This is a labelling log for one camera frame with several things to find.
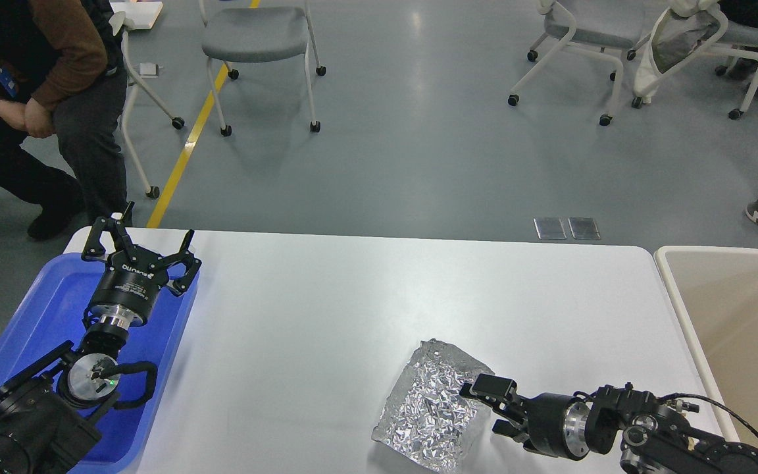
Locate white chair under person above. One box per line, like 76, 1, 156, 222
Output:
109, 12, 186, 200

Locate white board on floor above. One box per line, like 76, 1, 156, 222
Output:
111, 1, 164, 30

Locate white floor socket box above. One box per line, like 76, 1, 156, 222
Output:
138, 63, 160, 78

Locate aluminium foil sheet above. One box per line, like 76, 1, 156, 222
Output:
371, 338, 493, 473

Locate grey chair right background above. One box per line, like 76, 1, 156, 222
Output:
507, 1, 647, 126

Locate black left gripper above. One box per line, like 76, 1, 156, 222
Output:
81, 202, 202, 328

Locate beige plastic bin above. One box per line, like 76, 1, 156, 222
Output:
655, 246, 758, 430

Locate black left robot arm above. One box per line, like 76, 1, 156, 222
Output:
0, 202, 201, 473

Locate left metal floor plate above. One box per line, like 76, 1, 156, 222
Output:
533, 218, 567, 240

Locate blue plastic tray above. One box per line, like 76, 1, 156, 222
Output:
0, 253, 200, 474

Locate metal floor plate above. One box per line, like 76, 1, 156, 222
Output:
567, 218, 601, 240
533, 218, 567, 240

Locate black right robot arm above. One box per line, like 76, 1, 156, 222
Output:
460, 374, 758, 473

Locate white mesh chair far right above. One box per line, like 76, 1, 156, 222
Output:
631, 1, 758, 120

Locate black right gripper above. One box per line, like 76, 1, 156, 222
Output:
459, 374, 590, 461

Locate grey chair with white frame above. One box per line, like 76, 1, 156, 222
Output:
198, 1, 327, 137

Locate seated person in brown sweater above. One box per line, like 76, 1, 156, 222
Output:
0, 1, 128, 241

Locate right metal floor plate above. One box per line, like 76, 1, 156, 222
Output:
567, 218, 601, 240

